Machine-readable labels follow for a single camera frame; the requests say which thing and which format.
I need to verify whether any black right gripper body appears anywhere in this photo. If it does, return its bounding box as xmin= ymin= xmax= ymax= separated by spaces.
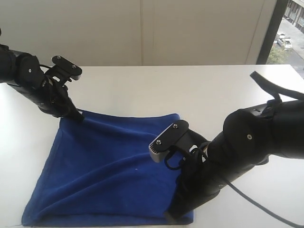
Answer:
xmin=171 ymin=152 xmax=227 ymax=214

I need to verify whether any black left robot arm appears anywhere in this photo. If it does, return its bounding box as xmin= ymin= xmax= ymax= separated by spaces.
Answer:
xmin=0 ymin=45 xmax=84 ymax=122

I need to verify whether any blue towel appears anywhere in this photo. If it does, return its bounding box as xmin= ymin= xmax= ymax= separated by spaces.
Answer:
xmin=21 ymin=111 xmax=180 ymax=227

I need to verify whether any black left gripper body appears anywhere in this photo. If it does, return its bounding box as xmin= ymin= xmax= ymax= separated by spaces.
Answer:
xmin=33 ymin=80 xmax=73 ymax=117

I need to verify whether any black window frame post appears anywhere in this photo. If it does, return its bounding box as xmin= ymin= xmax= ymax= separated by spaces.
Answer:
xmin=256 ymin=0 xmax=288 ymax=65

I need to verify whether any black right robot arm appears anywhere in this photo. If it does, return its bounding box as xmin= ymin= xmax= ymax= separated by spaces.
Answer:
xmin=159 ymin=100 xmax=304 ymax=221

